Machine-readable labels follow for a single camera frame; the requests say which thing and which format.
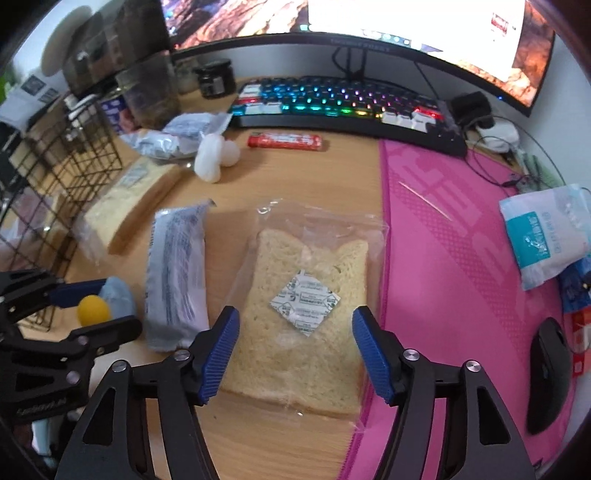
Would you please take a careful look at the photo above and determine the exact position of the white teal wipes pack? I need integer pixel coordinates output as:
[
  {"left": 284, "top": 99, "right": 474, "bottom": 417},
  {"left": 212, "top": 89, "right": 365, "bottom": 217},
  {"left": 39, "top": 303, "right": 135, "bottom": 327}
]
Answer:
[{"left": 499, "top": 183, "right": 591, "bottom": 292}]

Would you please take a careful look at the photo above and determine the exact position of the wooden toothpick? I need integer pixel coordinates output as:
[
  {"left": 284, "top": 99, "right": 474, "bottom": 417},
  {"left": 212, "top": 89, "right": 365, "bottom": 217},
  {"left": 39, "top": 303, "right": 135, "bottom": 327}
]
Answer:
[{"left": 399, "top": 181, "right": 454, "bottom": 219}]

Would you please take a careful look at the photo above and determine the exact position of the pink mouse mat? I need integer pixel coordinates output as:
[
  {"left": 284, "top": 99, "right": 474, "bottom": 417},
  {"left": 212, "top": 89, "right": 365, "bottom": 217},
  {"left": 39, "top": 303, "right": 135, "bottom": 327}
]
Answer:
[{"left": 339, "top": 138, "right": 591, "bottom": 480}]

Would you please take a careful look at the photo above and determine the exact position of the small white blue packet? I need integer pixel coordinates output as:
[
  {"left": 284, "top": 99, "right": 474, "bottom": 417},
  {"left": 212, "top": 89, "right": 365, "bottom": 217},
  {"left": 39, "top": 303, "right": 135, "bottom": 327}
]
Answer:
[{"left": 122, "top": 130, "right": 199, "bottom": 160}]

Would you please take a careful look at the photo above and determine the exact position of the curved computer monitor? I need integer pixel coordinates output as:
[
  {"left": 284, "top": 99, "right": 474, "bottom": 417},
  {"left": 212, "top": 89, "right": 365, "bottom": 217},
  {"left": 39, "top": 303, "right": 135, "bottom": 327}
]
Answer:
[{"left": 161, "top": 0, "right": 556, "bottom": 119}]

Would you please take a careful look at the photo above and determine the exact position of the red candy tube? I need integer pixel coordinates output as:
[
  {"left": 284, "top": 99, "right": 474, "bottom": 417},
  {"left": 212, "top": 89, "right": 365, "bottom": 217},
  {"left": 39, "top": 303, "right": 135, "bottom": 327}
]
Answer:
[{"left": 247, "top": 131, "right": 324, "bottom": 152}]

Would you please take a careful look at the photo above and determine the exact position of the light blue packet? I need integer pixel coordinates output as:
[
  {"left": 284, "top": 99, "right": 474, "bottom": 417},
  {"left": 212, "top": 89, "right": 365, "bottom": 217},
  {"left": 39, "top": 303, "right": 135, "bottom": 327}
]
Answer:
[{"left": 99, "top": 276, "right": 137, "bottom": 319}]

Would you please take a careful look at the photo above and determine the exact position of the blue plastic packet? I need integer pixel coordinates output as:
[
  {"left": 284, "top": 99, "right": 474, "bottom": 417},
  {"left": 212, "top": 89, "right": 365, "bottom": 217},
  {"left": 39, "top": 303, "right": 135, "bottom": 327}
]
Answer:
[{"left": 560, "top": 257, "right": 591, "bottom": 315}]

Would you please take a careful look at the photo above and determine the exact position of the white box with photos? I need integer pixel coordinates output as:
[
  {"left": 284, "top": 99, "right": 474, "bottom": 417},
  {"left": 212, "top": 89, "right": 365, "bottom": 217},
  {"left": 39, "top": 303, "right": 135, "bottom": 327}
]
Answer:
[{"left": 0, "top": 73, "right": 64, "bottom": 126}]

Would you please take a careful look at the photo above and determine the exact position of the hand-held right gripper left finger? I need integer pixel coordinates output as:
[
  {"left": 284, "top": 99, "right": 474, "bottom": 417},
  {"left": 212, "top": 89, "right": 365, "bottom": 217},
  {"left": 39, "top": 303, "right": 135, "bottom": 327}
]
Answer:
[{"left": 60, "top": 306, "right": 241, "bottom": 480}]

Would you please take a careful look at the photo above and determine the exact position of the white rounded soft item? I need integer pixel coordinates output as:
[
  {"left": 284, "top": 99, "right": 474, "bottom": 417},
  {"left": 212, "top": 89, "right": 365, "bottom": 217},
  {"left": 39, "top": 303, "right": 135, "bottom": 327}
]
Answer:
[{"left": 193, "top": 134, "right": 242, "bottom": 184}]

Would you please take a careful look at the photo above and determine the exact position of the yellow ball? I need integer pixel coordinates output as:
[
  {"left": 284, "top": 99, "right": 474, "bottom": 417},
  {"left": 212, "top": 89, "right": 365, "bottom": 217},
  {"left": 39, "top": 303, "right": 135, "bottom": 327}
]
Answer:
[{"left": 76, "top": 295, "right": 114, "bottom": 326}]

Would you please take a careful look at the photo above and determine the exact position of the white desiccant sachet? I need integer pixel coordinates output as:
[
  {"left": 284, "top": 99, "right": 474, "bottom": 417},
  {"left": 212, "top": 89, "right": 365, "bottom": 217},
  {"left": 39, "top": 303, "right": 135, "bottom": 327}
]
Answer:
[{"left": 269, "top": 268, "right": 342, "bottom": 339}]

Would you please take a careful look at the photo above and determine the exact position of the backlit mechanical keyboard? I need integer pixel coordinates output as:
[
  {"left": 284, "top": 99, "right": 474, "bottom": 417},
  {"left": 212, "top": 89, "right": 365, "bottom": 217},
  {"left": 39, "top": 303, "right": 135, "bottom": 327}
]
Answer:
[{"left": 229, "top": 76, "right": 468, "bottom": 157}]

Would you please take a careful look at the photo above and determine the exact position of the black computer mouse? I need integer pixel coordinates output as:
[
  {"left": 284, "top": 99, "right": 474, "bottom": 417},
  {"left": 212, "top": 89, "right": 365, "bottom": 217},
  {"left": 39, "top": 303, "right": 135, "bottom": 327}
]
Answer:
[{"left": 526, "top": 317, "right": 574, "bottom": 436}]

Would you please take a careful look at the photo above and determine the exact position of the black wire basket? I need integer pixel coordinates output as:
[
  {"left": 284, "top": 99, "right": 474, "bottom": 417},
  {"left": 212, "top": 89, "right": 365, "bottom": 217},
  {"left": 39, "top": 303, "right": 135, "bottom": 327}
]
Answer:
[{"left": 0, "top": 92, "right": 124, "bottom": 334}]

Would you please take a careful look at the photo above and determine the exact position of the white bottle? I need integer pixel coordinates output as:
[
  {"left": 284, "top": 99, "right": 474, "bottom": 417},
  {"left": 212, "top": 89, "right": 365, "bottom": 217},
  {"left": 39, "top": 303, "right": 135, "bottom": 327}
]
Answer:
[{"left": 64, "top": 94, "right": 100, "bottom": 121}]

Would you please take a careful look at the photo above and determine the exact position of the clear plastic cup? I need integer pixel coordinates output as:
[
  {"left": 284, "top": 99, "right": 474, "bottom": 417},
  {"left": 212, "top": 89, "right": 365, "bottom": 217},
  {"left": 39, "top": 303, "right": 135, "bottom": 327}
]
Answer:
[{"left": 115, "top": 50, "right": 181, "bottom": 130}]

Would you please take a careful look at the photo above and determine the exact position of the long white blue-print packet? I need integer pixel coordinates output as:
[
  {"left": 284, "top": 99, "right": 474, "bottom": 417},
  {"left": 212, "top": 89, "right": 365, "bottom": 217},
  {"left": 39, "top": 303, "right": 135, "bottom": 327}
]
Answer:
[{"left": 145, "top": 199, "right": 217, "bottom": 353}]

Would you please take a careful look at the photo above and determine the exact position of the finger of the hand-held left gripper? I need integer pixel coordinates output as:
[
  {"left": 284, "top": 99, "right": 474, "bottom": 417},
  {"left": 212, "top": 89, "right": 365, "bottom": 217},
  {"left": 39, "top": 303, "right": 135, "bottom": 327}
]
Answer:
[
  {"left": 9, "top": 315, "right": 142, "bottom": 370},
  {"left": 0, "top": 271, "right": 108, "bottom": 319}
]

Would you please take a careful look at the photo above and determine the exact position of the black jar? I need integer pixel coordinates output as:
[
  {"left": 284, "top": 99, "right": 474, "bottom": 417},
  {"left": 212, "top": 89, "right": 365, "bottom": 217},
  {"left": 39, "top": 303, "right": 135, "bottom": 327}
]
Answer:
[{"left": 193, "top": 58, "right": 236, "bottom": 99}]

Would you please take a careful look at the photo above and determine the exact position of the smoked brown transparent appliance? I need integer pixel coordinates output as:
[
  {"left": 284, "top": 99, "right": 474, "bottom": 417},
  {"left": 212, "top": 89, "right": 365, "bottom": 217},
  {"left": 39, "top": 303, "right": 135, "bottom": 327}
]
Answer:
[{"left": 60, "top": 0, "right": 172, "bottom": 98}]

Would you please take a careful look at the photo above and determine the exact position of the red cardboard box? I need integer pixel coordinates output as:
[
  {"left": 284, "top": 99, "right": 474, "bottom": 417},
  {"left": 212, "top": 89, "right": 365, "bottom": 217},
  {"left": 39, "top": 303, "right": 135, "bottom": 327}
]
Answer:
[{"left": 570, "top": 308, "right": 591, "bottom": 377}]

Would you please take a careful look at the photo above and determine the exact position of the bagged white bread slice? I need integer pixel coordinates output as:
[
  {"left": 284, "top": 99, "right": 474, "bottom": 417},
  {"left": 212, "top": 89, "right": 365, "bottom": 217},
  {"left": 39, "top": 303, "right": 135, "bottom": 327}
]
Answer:
[
  {"left": 222, "top": 198, "right": 391, "bottom": 419},
  {"left": 75, "top": 156, "right": 184, "bottom": 257}
]

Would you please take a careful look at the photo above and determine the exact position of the black cable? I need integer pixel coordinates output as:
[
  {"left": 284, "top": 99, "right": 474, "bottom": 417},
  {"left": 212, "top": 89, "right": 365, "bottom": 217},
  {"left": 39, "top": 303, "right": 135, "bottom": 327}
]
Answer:
[{"left": 464, "top": 117, "right": 566, "bottom": 190}]

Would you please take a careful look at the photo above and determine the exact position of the blue tin can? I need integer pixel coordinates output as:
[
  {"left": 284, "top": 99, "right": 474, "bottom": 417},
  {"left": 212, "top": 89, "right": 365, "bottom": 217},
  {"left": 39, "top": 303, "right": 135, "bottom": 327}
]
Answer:
[{"left": 99, "top": 94, "right": 135, "bottom": 137}]

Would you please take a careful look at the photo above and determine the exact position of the green cloth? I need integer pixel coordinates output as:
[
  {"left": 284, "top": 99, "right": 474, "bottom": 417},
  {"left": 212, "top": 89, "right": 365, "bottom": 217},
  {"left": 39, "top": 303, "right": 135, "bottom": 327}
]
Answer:
[{"left": 521, "top": 154, "right": 555, "bottom": 195}]

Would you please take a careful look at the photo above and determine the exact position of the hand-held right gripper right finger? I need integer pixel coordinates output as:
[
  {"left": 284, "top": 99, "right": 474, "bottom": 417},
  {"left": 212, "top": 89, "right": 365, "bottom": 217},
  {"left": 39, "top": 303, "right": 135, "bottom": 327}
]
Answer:
[{"left": 352, "top": 306, "right": 539, "bottom": 480}]

